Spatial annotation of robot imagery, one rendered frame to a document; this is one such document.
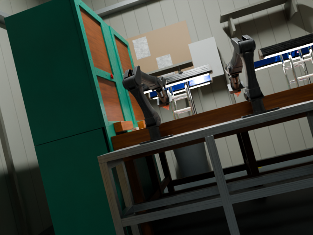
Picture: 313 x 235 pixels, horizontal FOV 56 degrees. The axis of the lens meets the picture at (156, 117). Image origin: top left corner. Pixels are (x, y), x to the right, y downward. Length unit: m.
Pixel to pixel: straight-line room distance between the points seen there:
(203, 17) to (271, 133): 1.89
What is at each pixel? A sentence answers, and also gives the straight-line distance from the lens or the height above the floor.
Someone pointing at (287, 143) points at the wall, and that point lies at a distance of 4.44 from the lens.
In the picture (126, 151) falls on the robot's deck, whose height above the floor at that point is 0.66.
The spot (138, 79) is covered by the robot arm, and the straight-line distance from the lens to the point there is 1.67.
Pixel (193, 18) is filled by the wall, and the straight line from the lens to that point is 4.54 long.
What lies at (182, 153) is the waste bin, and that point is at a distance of 3.80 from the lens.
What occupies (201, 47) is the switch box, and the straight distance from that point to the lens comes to 4.20.
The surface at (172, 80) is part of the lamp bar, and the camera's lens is 2.26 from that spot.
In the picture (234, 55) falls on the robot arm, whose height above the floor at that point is 1.03.
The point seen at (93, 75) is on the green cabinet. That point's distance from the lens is 2.08.
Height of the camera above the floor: 0.71
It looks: 3 degrees up
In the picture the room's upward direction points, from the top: 15 degrees counter-clockwise
